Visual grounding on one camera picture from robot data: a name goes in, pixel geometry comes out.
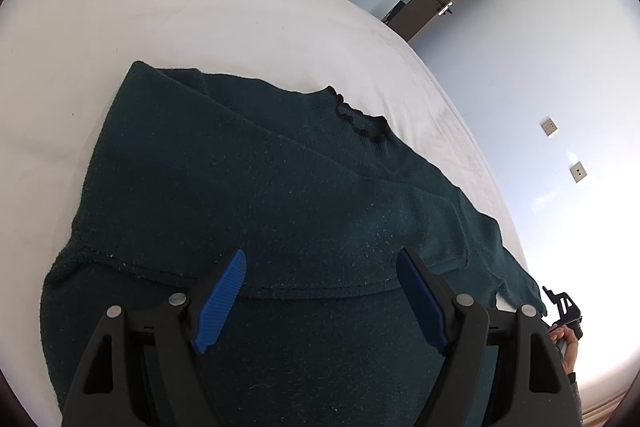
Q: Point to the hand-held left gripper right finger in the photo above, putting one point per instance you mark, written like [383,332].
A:
[420,292]

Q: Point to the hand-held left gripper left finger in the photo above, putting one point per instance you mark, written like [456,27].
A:
[222,297]

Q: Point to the dark green knit sweater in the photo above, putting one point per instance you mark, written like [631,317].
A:
[250,187]

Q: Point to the person's right forearm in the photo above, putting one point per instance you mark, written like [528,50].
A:
[576,399]

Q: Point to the person's right hand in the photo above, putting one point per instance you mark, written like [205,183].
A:
[571,352]

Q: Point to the white bed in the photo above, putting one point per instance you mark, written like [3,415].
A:
[200,7]

